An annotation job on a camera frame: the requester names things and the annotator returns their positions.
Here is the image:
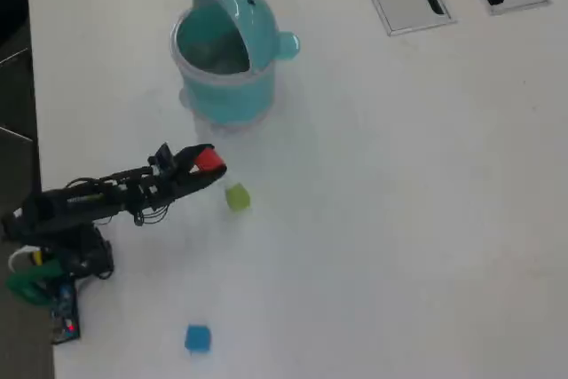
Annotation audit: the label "thick black camera cable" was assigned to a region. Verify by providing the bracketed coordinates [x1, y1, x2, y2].
[65, 165, 152, 190]

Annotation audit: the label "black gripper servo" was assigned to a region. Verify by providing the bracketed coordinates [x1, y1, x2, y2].
[148, 143, 229, 205]

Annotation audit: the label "green table clamp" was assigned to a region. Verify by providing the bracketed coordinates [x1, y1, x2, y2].
[4, 258, 63, 307]

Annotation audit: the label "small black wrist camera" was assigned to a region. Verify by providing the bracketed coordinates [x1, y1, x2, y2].
[147, 142, 175, 176]

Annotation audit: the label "blue controller circuit board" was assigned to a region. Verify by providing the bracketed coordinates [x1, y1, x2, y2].
[49, 280, 83, 344]

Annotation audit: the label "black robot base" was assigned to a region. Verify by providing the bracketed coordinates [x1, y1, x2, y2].
[43, 225, 114, 280]

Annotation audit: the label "white and yellow plastic part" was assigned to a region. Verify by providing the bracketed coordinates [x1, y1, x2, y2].
[8, 245, 45, 273]

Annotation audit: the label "thin black servo wires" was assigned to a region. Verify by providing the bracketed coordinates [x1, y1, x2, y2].
[130, 199, 172, 227]

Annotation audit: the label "red lego block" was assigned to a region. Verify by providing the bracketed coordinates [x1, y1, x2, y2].
[193, 150, 225, 172]

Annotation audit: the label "teal whale-shaped bin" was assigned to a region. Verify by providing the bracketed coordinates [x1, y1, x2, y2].
[168, 0, 302, 137]

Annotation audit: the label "green lego block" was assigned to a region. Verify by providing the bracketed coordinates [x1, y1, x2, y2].
[224, 182, 252, 212]

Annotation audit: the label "blue lego block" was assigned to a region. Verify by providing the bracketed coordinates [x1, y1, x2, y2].
[184, 323, 213, 352]

